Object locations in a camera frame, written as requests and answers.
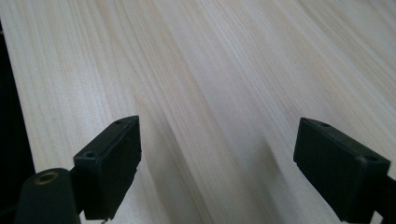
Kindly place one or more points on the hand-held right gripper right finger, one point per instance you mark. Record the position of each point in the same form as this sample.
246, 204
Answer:
339, 174

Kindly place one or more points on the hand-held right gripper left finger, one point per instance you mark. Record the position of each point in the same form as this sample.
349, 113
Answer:
107, 168

